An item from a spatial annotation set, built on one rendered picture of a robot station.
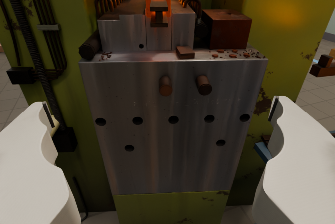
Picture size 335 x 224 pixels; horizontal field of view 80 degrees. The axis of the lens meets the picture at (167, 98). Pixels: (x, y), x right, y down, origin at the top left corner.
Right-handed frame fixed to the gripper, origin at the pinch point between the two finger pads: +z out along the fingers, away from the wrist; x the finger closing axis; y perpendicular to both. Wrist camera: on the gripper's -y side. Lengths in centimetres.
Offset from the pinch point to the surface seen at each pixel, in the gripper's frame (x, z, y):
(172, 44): 2.9, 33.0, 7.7
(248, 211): 45, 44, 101
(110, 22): -9.7, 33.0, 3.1
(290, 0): 35, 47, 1
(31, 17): -33, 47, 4
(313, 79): 176, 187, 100
